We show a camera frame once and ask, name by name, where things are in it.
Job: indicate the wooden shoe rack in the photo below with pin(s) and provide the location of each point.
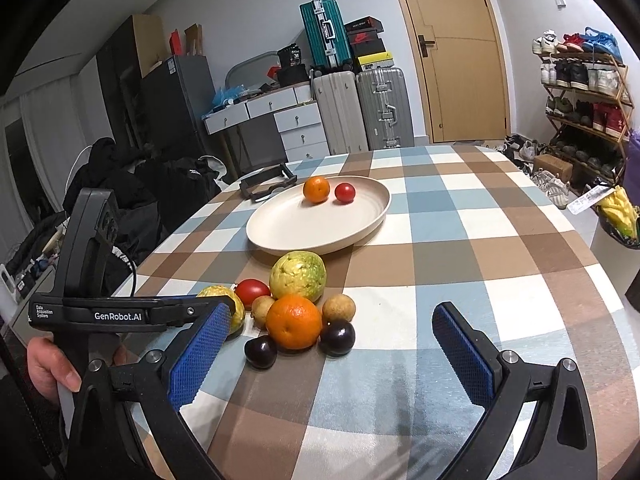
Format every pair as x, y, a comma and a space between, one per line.
620, 105

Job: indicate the yellow guava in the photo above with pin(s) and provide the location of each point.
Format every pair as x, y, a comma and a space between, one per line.
215, 290

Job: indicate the arched mirror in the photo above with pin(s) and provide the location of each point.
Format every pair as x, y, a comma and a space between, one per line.
250, 67

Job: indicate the large orange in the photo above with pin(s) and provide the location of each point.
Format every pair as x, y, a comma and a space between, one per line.
293, 322

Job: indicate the pile of black jackets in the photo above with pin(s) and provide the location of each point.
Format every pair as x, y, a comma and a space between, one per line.
165, 185

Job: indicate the yellow bundle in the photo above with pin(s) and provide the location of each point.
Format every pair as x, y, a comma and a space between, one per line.
620, 210

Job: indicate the brown round fruit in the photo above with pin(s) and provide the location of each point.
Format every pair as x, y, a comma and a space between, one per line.
339, 307
261, 310

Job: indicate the teal suitcase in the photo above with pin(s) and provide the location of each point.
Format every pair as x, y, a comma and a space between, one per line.
325, 35

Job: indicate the white paper tag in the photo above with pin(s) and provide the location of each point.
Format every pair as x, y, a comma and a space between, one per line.
587, 202

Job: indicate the black clamp frame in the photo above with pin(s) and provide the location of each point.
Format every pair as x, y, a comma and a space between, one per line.
244, 188

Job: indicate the checked tablecloth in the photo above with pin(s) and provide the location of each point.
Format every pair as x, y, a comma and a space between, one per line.
425, 260

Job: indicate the green guava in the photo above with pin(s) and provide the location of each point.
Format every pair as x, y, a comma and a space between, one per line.
297, 275

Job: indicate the dark purple plum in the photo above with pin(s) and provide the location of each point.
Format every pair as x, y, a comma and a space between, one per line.
261, 352
337, 338

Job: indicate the rows of racked shoes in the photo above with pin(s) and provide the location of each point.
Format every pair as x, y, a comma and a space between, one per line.
575, 75

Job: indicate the loose sneakers group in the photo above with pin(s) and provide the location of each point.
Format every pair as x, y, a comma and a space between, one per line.
545, 185

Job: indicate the silver suitcase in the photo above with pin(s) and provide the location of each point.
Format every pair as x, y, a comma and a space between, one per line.
385, 110

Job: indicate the yellow and white box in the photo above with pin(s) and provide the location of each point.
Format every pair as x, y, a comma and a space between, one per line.
376, 62

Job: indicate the person's left forearm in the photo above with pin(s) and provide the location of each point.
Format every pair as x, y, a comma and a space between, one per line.
25, 435

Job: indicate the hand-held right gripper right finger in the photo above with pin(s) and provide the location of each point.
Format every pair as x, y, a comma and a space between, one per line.
465, 360

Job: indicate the small orange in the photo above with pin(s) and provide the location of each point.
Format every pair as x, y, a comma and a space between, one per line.
316, 190

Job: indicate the wooden door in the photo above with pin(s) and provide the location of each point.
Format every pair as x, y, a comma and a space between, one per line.
460, 60

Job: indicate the person's left hand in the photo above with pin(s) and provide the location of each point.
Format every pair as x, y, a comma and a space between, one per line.
50, 365

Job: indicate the dark grey fridge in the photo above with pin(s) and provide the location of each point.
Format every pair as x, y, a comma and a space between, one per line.
180, 105

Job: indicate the red and black shoe box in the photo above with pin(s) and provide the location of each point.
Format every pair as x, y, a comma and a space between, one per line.
366, 36

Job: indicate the blue plastic bag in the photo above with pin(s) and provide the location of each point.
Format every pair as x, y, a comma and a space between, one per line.
227, 96

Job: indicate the white drawer desk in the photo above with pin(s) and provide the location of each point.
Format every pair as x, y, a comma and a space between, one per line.
300, 125

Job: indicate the brown cardboard box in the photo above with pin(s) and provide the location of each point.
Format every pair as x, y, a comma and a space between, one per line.
552, 166

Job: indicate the purple plastic bag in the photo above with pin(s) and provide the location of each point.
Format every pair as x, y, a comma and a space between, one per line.
634, 160

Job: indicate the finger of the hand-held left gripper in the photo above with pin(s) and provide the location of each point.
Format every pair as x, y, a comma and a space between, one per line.
230, 301

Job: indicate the red tomato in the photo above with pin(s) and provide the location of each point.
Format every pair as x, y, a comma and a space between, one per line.
252, 291
345, 193

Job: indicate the tall cardboard box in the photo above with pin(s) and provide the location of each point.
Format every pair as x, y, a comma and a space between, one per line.
147, 42

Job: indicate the cream round plate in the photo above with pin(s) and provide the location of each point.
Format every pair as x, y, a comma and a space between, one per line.
300, 230

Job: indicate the beige suitcase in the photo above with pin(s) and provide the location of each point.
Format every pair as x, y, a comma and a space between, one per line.
340, 110

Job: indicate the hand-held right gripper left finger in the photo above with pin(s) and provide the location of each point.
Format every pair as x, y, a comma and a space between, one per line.
200, 355

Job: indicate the black labelled small box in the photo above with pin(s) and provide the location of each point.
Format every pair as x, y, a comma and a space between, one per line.
291, 56

